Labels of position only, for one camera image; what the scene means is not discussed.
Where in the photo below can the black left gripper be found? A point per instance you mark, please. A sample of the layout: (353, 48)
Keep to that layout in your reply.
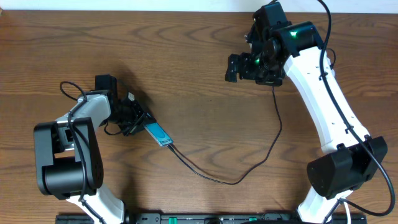
(142, 119)

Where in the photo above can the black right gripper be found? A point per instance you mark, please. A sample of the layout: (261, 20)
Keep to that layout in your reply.
(245, 60)

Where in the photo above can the blue Galaxy smartphone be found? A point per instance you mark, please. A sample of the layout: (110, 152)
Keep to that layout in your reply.
(158, 133)

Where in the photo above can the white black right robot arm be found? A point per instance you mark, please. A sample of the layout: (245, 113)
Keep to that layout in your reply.
(351, 156)

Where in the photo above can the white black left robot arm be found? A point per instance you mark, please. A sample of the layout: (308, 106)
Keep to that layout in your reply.
(67, 156)

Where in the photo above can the white power strip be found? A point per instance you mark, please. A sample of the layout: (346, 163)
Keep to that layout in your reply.
(331, 64)

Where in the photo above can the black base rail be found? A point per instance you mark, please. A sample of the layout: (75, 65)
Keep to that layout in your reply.
(156, 218)

